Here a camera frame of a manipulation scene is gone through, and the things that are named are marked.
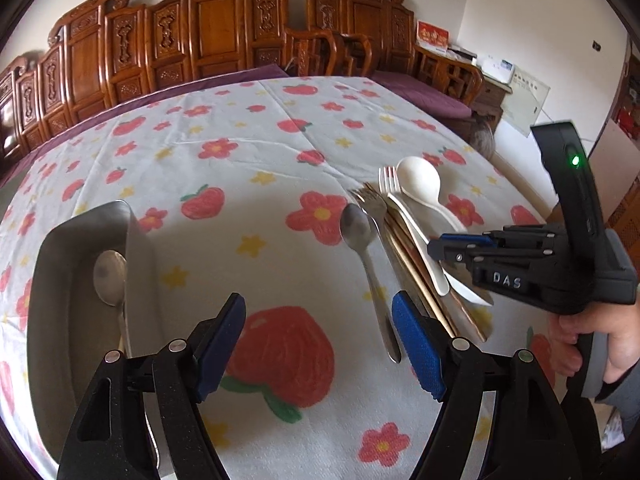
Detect wooden side table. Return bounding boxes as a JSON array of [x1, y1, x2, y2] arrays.
[[472, 77, 513, 131]]

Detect white plastic fork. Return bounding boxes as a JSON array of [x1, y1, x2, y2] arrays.
[[378, 166, 450, 296]]

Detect pale wall poster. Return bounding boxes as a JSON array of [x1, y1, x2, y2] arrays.
[[501, 66, 551, 137]]

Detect short carved wooden sofa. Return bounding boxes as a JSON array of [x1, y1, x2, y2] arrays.
[[306, 0, 486, 116]]

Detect red desk calendar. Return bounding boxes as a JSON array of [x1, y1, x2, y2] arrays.
[[416, 21, 451, 56]]

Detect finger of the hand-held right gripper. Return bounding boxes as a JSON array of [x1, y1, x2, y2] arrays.
[[426, 240, 557, 273], [439, 225, 567, 250]]

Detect white box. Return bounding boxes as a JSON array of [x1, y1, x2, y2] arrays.
[[482, 57, 516, 85]]

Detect metal fork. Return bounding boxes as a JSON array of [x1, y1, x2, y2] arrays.
[[348, 183, 436, 321]]

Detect purple short sofa cushion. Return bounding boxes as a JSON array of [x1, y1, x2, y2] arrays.
[[370, 70, 473, 121]]

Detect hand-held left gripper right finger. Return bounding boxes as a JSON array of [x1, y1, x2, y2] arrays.
[[391, 291, 601, 480]]

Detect metal spoon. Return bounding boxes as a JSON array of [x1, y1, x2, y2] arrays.
[[339, 202, 403, 365], [92, 249, 133, 356]]

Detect white plastic spoon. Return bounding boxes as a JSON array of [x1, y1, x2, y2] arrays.
[[396, 156, 495, 307]]

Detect wooden chopstick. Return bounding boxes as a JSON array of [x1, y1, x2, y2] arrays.
[[372, 185, 487, 343], [365, 183, 458, 339]]

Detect cardboard sheet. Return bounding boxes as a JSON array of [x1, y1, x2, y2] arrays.
[[587, 119, 640, 226]]

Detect metal tray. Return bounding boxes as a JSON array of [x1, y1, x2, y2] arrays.
[[26, 200, 163, 476]]

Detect floral tablecloth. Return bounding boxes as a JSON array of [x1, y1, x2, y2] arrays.
[[0, 76, 551, 480]]

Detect long carved wooden sofa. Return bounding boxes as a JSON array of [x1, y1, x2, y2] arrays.
[[0, 0, 346, 163]]

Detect person's right hand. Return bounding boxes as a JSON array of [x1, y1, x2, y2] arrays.
[[547, 302, 640, 386]]

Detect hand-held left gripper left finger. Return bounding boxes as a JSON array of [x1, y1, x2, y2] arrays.
[[56, 292, 247, 480]]

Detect person's right forearm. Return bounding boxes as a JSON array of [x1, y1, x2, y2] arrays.
[[595, 357, 640, 406]]

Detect grey fuzzy bundle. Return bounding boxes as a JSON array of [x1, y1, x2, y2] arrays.
[[467, 115, 496, 161]]

